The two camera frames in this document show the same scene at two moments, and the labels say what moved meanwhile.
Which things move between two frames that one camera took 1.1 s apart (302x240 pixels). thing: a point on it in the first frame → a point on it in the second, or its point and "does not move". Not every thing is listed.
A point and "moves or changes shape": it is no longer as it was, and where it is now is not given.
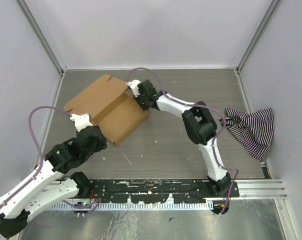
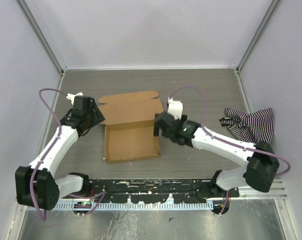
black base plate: [159, 191] does not move
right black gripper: [144, 107] → [157, 129]
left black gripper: [102, 145] → [99, 117]
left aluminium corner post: [42, 37] does not move
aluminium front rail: [248, 190] does not move
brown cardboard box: [113, 107] moves or changes shape
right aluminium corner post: [269, 13] does not move
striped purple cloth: [255, 130] does not move
